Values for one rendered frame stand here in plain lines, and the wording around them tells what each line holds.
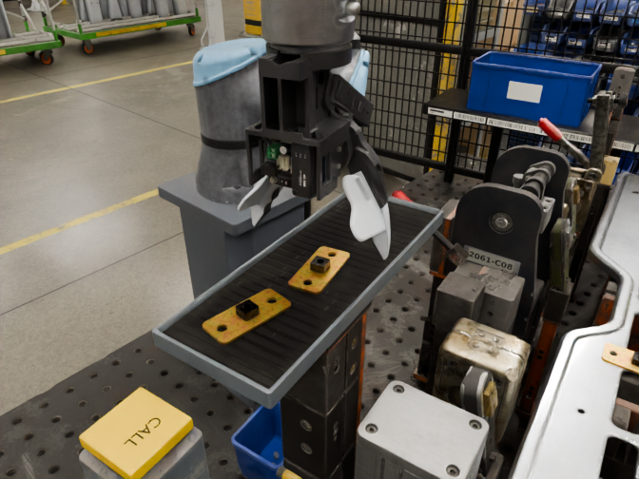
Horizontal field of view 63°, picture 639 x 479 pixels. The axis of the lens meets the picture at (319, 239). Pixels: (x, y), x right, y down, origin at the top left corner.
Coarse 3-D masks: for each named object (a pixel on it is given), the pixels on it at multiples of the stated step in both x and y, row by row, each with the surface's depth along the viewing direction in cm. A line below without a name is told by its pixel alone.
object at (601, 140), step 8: (600, 96) 96; (608, 96) 95; (624, 96) 94; (592, 104) 98; (600, 104) 96; (608, 104) 96; (624, 104) 95; (600, 112) 97; (608, 112) 97; (600, 120) 98; (608, 120) 99; (600, 128) 98; (592, 136) 100; (600, 136) 99; (592, 144) 100; (600, 144) 99; (592, 152) 101; (600, 152) 100; (592, 160) 101; (600, 160) 101; (600, 168) 101
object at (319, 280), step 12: (324, 252) 60; (336, 252) 60; (312, 264) 56; (324, 264) 56; (336, 264) 58; (300, 276) 56; (312, 276) 56; (324, 276) 56; (300, 288) 54; (312, 288) 54
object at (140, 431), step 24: (120, 408) 41; (144, 408) 41; (168, 408) 41; (96, 432) 39; (120, 432) 39; (144, 432) 39; (168, 432) 39; (96, 456) 38; (120, 456) 37; (144, 456) 37
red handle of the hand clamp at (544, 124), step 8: (544, 120) 104; (544, 128) 104; (552, 128) 104; (552, 136) 104; (560, 136) 104; (560, 144) 104; (568, 144) 104; (576, 152) 103; (576, 160) 104; (584, 160) 103
